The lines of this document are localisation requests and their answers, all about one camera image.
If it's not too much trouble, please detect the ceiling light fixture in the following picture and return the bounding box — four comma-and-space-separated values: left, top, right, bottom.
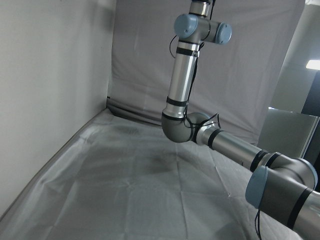
306, 59, 320, 70

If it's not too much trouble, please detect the grey metal cabinet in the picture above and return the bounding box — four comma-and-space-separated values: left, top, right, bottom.
259, 106, 320, 161

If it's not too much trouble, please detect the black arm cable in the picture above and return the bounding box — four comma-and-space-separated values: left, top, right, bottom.
168, 34, 221, 141

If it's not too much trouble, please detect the white backdrop cloth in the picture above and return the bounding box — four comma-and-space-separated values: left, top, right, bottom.
106, 0, 305, 146

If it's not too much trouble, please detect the white table cloth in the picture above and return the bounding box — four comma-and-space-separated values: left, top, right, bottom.
0, 108, 305, 240

